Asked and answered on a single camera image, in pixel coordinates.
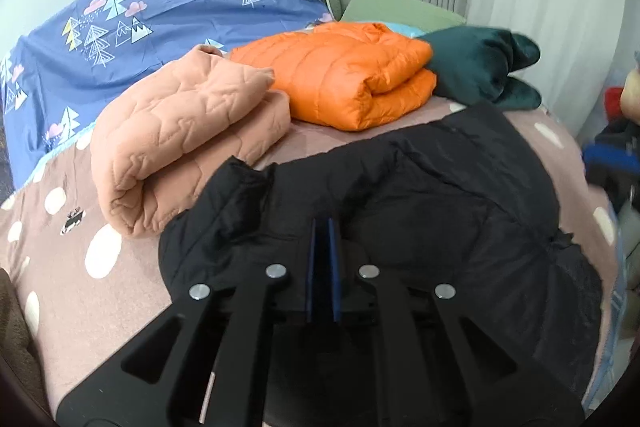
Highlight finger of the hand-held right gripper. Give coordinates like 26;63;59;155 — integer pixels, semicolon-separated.
582;144;632;174

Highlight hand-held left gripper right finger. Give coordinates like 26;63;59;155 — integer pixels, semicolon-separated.
326;217;586;427

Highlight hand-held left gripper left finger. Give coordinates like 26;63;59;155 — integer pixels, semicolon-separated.
55;218;321;427

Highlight black puffer jacket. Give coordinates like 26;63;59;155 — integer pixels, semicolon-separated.
159;101;603;427

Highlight dark green velvet garment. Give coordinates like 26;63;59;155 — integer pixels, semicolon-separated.
415;26;543;110

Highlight peach quilted jacket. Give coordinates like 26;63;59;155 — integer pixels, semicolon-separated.
90;44;292;240

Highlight pink polka-dot bed sheet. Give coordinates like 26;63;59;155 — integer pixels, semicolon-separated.
0;99;626;408

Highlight orange puffer jacket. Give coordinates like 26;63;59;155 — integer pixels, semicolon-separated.
229;22;438;131

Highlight light blue cloth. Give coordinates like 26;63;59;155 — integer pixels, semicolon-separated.
385;22;426;38

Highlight blue tree-print duvet cover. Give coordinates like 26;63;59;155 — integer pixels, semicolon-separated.
0;0;336;188

